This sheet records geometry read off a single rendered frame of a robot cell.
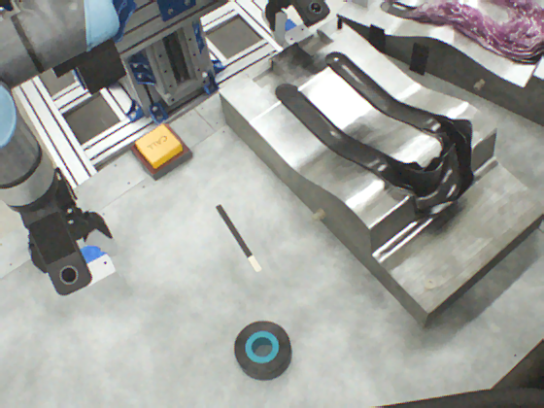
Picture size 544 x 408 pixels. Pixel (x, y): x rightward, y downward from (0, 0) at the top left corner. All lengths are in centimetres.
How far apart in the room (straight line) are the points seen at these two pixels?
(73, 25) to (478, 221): 62
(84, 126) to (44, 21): 132
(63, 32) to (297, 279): 51
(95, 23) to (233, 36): 143
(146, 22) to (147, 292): 68
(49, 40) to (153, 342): 48
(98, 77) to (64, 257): 66
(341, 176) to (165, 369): 38
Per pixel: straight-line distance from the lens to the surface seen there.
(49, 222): 79
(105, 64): 137
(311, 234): 103
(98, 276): 101
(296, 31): 123
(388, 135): 100
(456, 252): 96
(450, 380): 96
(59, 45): 76
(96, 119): 206
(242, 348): 93
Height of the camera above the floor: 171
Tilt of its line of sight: 59 degrees down
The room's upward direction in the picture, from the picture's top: 11 degrees counter-clockwise
